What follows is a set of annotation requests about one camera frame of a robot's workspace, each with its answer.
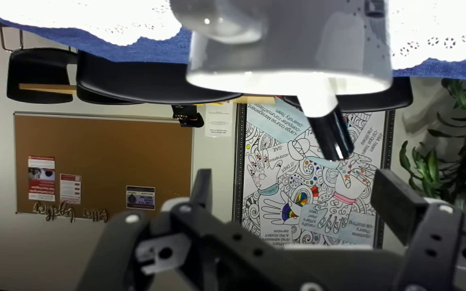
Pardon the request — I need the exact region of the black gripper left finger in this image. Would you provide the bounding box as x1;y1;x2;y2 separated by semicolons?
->
77;167;321;291

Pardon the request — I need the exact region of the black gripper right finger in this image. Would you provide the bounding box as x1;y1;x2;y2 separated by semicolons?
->
371;167;466;291

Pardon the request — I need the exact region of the white marker pen black cap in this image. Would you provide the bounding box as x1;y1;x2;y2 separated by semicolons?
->
297;74;357;163

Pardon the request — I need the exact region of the dark printed card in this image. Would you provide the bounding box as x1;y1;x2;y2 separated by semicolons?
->
125;184;158;209

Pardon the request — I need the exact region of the green potted plant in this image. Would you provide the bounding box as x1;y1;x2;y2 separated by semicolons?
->
399;79;466;222

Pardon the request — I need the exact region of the colourful doodle poster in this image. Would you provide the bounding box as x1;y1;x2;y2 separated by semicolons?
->
234;100;397;250

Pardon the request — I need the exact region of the white note paper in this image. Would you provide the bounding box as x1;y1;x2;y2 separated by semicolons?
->
205;101;235;138

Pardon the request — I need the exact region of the brown cork notice board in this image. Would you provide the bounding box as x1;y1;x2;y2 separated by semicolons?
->
14;111;195;222

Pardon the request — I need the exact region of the small red white flyer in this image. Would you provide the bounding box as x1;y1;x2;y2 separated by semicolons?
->
59;172;83;206

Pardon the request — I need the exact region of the black chair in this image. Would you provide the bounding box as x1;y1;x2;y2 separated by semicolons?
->
77;49;243;104
6;46;80;104

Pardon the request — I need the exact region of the dark blue denim tablecloth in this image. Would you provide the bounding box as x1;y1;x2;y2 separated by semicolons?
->
0;6;466;83

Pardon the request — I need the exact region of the white ceramic mug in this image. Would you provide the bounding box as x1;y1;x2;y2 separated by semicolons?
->
169;0;394;96

